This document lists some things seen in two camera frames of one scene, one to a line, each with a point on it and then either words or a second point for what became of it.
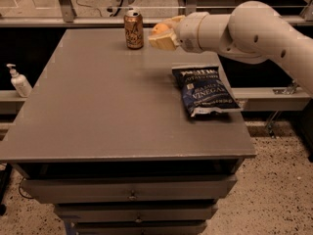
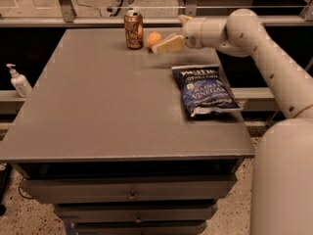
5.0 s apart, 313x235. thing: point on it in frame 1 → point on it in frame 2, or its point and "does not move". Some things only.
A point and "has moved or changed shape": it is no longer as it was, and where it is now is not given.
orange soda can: (134, 25) does not move
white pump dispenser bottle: (20, 82) does not move
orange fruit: (160, 27) has moved or changed shape
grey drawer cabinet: (107, 138) does not move
